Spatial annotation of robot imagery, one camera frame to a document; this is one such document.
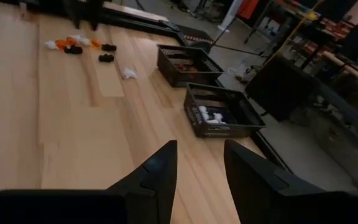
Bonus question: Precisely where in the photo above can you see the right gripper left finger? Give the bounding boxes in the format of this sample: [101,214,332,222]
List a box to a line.
[0,139,178,224]

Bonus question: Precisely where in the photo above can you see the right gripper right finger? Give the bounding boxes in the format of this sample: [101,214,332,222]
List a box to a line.
[223,139,358,224]

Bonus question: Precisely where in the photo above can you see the black slotted plastic basket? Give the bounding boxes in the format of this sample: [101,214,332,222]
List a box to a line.
[156,44,225,88]
[183,82,266,139]

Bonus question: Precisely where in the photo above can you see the black upright panel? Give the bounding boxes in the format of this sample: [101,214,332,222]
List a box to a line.
[245,55,321,123]

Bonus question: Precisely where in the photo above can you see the wooden workbench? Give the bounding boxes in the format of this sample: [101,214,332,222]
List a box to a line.
[321,49,358,94]

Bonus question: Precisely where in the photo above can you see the black hazard-striped floor mat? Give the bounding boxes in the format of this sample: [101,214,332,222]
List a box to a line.
[178,24,216,54]

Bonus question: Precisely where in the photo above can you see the red fabric panel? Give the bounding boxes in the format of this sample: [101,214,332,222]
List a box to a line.
[236,0,262,19]

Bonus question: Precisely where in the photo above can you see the white post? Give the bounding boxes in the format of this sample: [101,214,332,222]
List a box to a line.
[218,0,244,34]

